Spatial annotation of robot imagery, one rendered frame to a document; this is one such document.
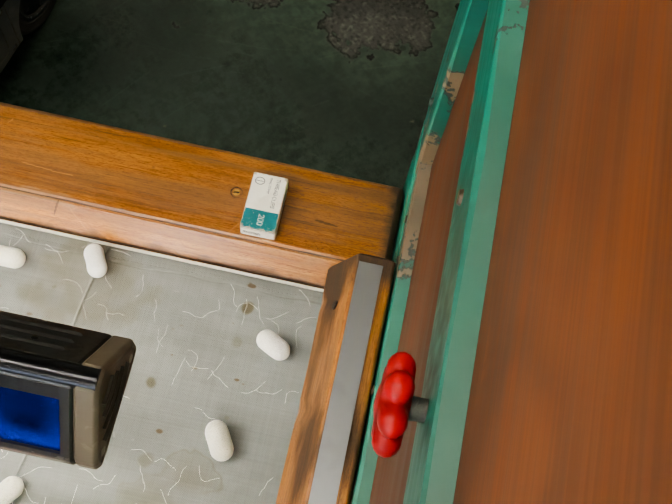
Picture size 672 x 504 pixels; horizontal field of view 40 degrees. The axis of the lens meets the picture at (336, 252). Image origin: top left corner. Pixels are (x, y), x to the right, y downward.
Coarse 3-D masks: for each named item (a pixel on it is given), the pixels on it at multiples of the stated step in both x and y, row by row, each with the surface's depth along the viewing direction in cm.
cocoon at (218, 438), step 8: (208, 424) 85; (216, 424) 85; (224, 424) 86; (208, 432) 85; (216, 432) 85; (224, 432) 85; (208, 440) 85; (216, 440) 84; (224, 440) 85; (216, 448) 84; (224, 448) 84; (232, 448) 85; (216, 456) 84; (224, 456) 84
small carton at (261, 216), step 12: (252, 180) 92; (264, 180) 92; (276, 180) 92; (252, 192) 91; (264, 192) 91; (276, 192) 91; (252, 204) 91; (264, 204) 91; (276, 204) 91; (252, 216) 90; (264, 216) 90; (276, 216) 90; (240, 228) 91; (252, 228) 90; (264, 228) 90; (276, 228) 90
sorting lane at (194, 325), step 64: (64, 256) 92; (128, 256) 93; (64, 320) 90; (128, 320) 90; (192, 320) 91; (256, 320) 91; (128, 384) 88; (192, 384) 88; (256, 384) 89; (128, 448) 86; (192, 448) 86; (256, 448) 87
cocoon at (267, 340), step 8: (264, 336) 89; (272, 336) 89; (264, 344) 88; (272, 344) 88; (280, 344) 88; (288, 344) 89; (272, 352) 88; (280, 352) 88; (288, 352) 89; (280, 360) 89
